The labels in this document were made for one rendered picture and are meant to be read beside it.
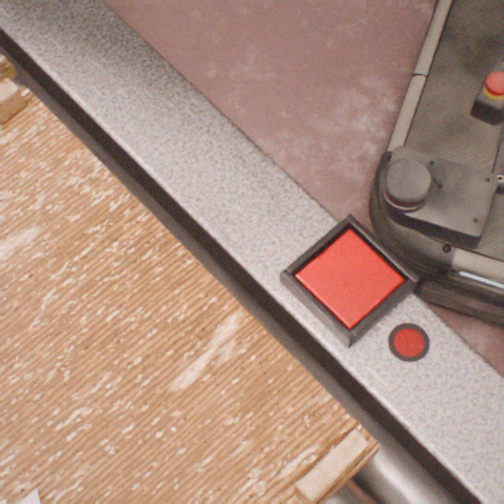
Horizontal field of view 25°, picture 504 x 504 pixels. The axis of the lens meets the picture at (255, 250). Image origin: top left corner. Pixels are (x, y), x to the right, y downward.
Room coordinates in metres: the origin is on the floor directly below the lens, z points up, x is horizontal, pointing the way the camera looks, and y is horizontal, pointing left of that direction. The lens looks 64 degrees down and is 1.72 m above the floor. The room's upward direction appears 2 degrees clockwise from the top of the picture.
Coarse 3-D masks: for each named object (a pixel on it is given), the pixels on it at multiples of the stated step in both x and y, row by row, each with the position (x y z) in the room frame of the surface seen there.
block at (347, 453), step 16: (352, 432) 0.23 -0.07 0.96; (336, 448) 0.22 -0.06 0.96; (352, 448) 0.22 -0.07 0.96; (320, 464) 0.20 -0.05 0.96; (336, 464) 0.20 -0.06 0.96; (352, 464) 0.21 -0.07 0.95; (304, 480) 0.19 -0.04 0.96; (320, 480) 0.19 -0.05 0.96; (336, 480) 0.20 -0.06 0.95; (304, 496) 0.18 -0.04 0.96; (320, 496) 0.18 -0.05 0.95
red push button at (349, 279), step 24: (336, 240) 0.39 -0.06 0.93; (360, 240) 0.39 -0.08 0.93; (312, 264) 0.37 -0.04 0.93; (336, 264) 0.37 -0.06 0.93; (360, 264) 0.37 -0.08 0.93; (384, 264) 0.37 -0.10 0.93; (312, 288) 0.35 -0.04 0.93; (336, 288) 0.35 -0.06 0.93; (360, 288) 0.35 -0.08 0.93; (384, 288) 0.35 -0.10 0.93; (336, 312) 0.33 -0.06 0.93; (360, 312) 0.33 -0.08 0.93
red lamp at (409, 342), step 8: (408, 328) 0.32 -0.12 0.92; (400, 336) 0.32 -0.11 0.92; (408, 336) 0.32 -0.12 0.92; (416, 336) 0.32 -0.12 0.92; (400, 344) 0.31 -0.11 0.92; (408, 344) 0.31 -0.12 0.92; (416, 344) 0.31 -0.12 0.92; (400, 352) 0.30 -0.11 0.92; (408, 352) 0.30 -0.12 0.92; (416, 352) 0.30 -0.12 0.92
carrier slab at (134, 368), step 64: (0, 128) 0.48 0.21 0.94; (64, 128) 0.48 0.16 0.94; (0, 192) 0.42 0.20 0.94; (64, 192) 0.42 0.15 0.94; (128, 192) 0.42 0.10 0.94; (0, 256) 0.36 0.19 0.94; (64, 256) 0.36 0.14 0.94; (128, 256) 0.37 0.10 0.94; (192, 256) 0.37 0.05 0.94; (0, 320) 0.31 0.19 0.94; (64, 320) 0.31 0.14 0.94; (128, 320) 0.31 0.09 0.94; (192, 320) 0.32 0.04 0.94; (256, 320) 0.32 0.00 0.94; (0, 384) 0.26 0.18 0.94; (64, 384) 0.26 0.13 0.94; (128, 384) 0.26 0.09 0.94; (192, 384) 0.27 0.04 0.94; (256, 384) 0.27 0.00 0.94; (320, 384) 0.27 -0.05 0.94; (0, 448) 0.21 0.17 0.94; (64, 448) 0.22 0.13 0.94; (128, 448) 0.22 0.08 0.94; (192, 448) 0.22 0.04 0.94; (256, 448) 0.22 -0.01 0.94; (320, 448) 0.22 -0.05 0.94
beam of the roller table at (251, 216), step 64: (0, 0) 0.62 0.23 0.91; (64, 0) 0.62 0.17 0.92; (64, 64) 0.55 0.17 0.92; (128, 64) 0.56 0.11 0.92; (128, 128) 0.49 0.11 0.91; (192, 128) 0.49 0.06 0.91; (192, 192) 0.43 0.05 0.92; (256, 192) 0.44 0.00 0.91; (256, 256) 0.38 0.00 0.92; (384, 320) 0.33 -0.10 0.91; (384, 384) 0.28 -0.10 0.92; (448, 384) 0.28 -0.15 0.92; (448, 448) 0.23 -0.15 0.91
